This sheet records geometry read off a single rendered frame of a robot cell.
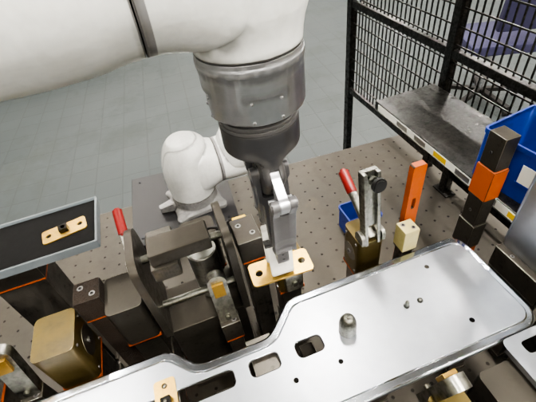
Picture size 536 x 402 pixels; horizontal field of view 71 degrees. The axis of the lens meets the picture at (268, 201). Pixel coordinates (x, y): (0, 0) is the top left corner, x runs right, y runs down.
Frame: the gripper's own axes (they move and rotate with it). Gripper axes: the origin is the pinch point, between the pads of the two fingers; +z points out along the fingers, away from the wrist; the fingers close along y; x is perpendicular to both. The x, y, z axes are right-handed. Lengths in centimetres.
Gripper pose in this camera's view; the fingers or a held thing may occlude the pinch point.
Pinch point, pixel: (277, 248)
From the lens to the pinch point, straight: 48.3
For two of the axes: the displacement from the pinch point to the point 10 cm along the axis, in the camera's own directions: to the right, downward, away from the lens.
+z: 1.1, 7.2, 6.8
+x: 9.5, -2.8, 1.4
